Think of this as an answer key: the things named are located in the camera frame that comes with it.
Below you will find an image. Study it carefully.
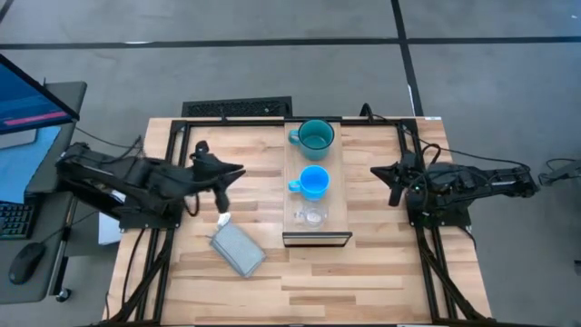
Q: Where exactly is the blue plastic mug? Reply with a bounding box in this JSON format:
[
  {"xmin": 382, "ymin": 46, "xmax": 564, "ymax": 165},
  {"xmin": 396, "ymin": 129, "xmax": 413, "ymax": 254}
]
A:
[{"xmin": 288, "ymin": 164, "xmax": 331, "ymax": 203}]

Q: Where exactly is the open black laptop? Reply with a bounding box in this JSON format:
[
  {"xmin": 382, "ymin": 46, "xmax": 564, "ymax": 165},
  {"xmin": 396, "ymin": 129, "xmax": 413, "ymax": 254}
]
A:
[{"xmin": 0, "ymin": 125, "xmax": 63, "ymax": 241}]

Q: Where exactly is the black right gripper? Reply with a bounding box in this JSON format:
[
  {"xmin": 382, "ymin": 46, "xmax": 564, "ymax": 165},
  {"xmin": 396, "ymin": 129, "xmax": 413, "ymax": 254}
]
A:
[{"xmin": 369, "ymin": 154, "xmax": 433, "ymax": 208}]

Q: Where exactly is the black floor cable bundle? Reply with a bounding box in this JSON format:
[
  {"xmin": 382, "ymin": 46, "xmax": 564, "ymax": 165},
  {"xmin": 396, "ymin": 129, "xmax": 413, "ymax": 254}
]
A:
[{"xmin": 537, "ymin": 157, "xmax": 581, "ymax": 188}]

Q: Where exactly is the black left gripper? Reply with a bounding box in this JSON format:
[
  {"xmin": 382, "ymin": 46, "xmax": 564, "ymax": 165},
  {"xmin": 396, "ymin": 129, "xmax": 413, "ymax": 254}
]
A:
[{"xmin": 181, "ymin": 141, "xmax": 247, "ymax": 215}]

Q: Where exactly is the grey side desk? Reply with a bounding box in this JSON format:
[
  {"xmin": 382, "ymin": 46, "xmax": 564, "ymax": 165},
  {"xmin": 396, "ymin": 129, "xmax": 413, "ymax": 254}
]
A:
[{"xmin": 0, "ymin": 81, "xmax": 88, "ymax": 306}]

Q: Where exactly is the teal enamel mug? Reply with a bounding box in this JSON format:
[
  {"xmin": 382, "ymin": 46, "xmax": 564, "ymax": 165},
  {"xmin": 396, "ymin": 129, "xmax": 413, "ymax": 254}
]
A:
[{"xmin": 288, "ymin": 118, "xmax": 336, "ymax": 162}]

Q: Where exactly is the black computer mouse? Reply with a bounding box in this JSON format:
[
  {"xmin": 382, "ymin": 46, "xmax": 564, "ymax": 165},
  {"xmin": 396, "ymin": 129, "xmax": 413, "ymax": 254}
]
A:
[{"xmin": 8, "ymin": 241, "xmax": 47, "ymax": 286}]

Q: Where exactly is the wooden shelf with black frame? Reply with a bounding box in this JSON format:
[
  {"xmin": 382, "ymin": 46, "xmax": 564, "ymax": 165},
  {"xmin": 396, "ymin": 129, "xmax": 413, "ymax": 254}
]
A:
[{"xmin": 281, "ymin": 120, "xmax": 354, "ymax": 249}]

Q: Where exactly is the black computer monitor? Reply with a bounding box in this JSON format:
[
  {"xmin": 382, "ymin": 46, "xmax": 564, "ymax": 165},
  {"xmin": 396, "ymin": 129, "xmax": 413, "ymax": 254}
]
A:
[{"xmin": 0, "ymin": 53, "xmax": 82, "ymax": 136}]

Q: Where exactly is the clear plastic cup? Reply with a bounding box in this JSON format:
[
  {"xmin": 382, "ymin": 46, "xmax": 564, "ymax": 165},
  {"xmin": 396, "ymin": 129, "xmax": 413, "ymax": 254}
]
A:
[{"xmin": 292, "ymin": 199, "xmax": 330, "ymax": 230}]

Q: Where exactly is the black floor vent grille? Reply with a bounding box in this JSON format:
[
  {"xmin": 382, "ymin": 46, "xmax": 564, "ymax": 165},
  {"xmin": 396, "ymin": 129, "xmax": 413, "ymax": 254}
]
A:
[{"xmin": 181, "ymin": 95, "xmax": 294, "ymax": 118}]

